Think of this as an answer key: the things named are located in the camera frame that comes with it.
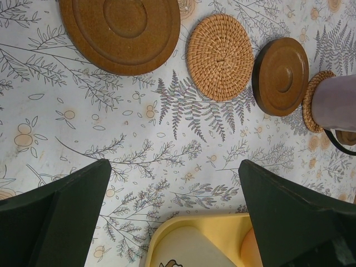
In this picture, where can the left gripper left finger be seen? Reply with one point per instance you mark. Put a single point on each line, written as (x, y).
(53, 225)

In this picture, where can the yellow plastic tray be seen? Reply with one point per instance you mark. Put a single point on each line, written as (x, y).
(226, 232)

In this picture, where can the dark brown wooden coaster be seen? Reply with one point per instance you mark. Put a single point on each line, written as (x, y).
(123, 37)

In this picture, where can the cream yellow mug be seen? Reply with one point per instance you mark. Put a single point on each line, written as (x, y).
(186, 246)

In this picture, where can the woven rattan coaster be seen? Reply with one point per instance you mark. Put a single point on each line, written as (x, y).
(220, 57)
(308, 97)

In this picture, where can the yellow glass mug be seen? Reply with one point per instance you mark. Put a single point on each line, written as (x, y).
(249, 252)

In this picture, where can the purple mug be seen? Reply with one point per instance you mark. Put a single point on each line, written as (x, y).
(333, 107)

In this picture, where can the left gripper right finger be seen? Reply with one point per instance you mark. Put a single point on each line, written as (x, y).
(294, 225)

